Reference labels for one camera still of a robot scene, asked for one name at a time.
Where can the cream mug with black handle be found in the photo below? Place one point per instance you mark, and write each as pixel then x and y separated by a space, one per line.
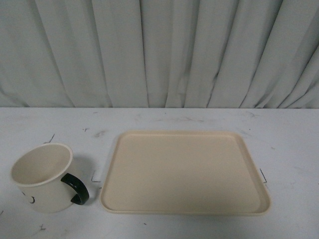
pixel 49 179

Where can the beige rectangular plastic tray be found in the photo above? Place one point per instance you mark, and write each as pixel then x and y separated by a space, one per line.
pixel 181 172

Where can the pale grey-green curtain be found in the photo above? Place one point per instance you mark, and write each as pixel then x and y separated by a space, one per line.
pixel 159 53

